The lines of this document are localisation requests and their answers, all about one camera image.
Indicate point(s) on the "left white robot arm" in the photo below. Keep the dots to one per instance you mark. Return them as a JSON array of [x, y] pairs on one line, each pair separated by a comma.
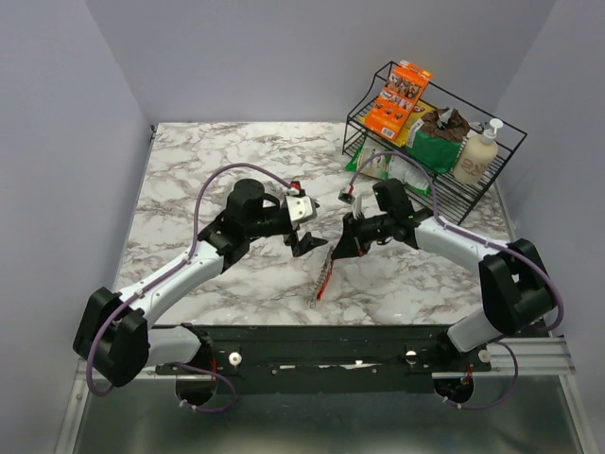
[[160, 288]]

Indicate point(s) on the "black wire shelf rack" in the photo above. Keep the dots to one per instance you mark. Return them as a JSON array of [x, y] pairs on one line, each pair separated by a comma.
[[456, 200]]

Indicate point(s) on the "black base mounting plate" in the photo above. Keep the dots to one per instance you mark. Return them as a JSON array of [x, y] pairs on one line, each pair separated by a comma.
[[293, 359]]

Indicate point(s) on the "green and brown bag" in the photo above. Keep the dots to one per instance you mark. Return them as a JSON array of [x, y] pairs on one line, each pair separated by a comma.
[[435, 139]]

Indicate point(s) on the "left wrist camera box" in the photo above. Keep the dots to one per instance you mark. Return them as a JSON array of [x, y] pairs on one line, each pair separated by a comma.
[[300, 209]]

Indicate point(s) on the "cream pump soap bottle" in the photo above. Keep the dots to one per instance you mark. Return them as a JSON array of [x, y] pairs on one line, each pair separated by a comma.
[[477, 154]]

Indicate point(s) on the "yellow snack packet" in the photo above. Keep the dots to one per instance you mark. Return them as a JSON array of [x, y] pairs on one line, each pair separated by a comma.
[[419, 110]]

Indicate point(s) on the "white green pouch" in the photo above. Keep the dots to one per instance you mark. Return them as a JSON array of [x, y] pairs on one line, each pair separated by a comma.
[[388, 167]]

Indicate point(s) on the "right aluminium extrusion rail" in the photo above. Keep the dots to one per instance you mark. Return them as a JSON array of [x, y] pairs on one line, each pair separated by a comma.
[[535, 357]]

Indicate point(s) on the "metal keyring coil red holder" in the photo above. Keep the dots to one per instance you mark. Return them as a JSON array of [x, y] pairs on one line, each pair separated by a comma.
[[323, 279]]

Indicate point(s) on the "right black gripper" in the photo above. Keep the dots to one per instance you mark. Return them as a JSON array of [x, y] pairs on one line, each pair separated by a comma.
[[347, 245]]

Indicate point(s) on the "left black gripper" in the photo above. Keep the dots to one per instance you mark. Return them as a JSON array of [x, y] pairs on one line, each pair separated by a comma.
[[302, 246]]

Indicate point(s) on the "orange snack box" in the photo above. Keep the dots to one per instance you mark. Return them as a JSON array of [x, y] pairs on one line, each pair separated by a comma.
[[397, 100]]

